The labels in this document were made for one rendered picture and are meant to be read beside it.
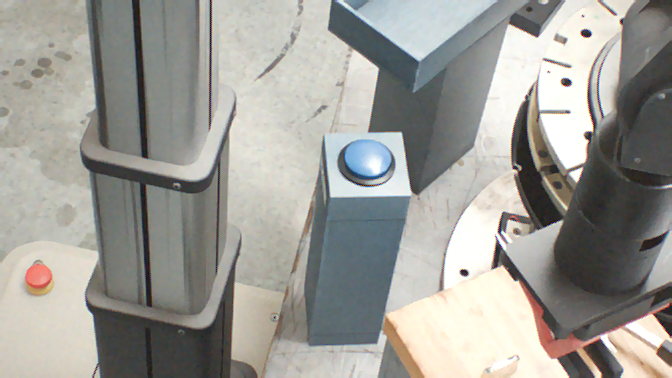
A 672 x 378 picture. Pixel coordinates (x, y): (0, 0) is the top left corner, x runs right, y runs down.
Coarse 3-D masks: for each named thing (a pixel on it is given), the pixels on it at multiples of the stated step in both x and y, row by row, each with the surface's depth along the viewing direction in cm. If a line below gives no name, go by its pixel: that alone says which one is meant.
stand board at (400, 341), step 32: (448, 288) 99; (480, 288) 99; (512, 288) 99; (384, 320) 98; (416, 320) 97; (448, 320) 97; (480, 320) 97; (512, 320) 98; (640, 320) 99; (416, 352) 95; (448, 352) 95; (480, 352) 96; (512, 352) 96; (544, 352) 96; (640, 352) 97
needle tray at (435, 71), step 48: (336, 0) 117; (384, 0) 123; (432, 0) 123; (480, 0) 124; (528, 0) 125; (384, 48) 115; (432, 48) 114; (480, 48) 127; (384, 96) 133; (432, 96) 127; (480, 96) 136; (432, 144) 133
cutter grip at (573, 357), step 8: (576, 352) 82; (560, 360) 83; (568, 360) 82; (576, 360) 81; (568, 368) 82; (576, 368) 81; (584, 368) 81; (568, 376) 82; (576, 376) 81; (584, 376) 81; (592, 376) 81
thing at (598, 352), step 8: (592, 344) 82; (600, 344) 82; (592, 352) 83; (600, 352) 82; (608, 352) 82; (592, 360) 83; (600, 360) 82; (608, 360) 82; (616, 360) 82; (600, 368) 82; (608, 368) 81; (616, 368) 81; (608, 376) 82; (616, 376) 81
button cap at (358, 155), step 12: (360, 144) 109; (372, 144) 109; (348, 156) 108; (360, 156) 108; (372, 156) 109; (384, 156) 109; (348, 168) 108; (360, 168) 108; (372, 168) 108; (384, 168) 108
